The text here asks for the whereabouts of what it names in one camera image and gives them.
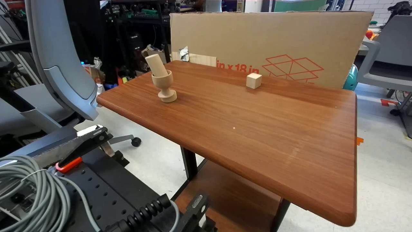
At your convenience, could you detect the wooden cylindrical block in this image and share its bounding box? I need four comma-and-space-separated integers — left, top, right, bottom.
146, 54, 168, 75

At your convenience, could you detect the wooden goblet cup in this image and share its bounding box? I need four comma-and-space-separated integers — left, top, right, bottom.
152, 70, 178, 102

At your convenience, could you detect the small wooden cube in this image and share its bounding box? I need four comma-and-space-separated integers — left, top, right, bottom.
246, 72, 263, 88

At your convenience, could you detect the lower wooden table shelf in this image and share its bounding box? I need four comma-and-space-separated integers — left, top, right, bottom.
174, 160, 289, 232

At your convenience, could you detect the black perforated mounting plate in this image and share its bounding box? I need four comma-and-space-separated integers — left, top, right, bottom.
61, 150, 181, 232

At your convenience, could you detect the large cardboard box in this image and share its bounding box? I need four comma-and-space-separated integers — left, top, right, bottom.
170, 11, 372, 88

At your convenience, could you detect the green board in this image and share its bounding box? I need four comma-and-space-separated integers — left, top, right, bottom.
273, 0, 327, 11

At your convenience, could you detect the grey office chair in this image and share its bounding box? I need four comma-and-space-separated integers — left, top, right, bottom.
0, 0, 143, 158

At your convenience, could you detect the grey chair at right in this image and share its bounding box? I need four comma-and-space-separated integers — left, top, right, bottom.
358, 15, 412, 136

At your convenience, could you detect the orange handled clamp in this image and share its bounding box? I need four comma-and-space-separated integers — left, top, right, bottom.
54, 157, 83, 173

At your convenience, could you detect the grey coiled cable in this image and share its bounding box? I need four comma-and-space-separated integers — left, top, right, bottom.
0, 154, 102, 232

